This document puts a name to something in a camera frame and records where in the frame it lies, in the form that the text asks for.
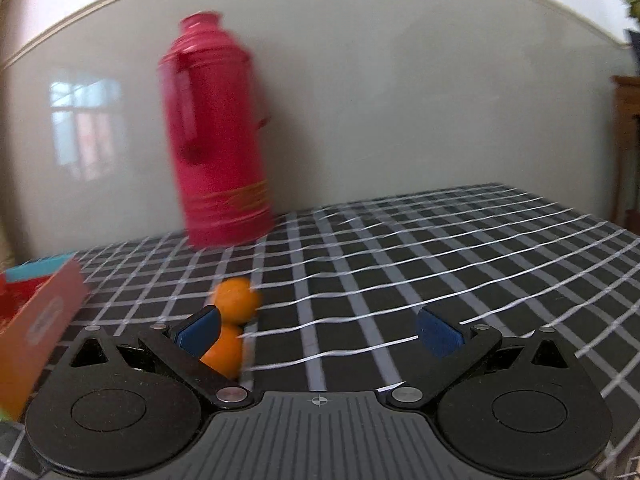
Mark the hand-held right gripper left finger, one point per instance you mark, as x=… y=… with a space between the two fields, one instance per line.
x=197 y=332

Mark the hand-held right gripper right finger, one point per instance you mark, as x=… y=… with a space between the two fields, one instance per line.
x=440 y=335

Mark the large orange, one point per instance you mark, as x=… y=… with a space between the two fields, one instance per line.
x=227 y=352
x=239 y=299

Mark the red cardboard box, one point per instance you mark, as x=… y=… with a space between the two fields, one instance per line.
x=40 y=320

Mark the black white checked tablecloth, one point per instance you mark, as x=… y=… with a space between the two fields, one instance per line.
x=425 y=250

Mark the red thermos flask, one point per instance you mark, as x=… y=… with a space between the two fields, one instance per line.
x=215 y=150

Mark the brown wooden cabinet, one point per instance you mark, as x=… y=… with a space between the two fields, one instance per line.
x=627 y=160

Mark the green potted plant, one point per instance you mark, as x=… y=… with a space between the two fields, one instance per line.
x=634 y=10

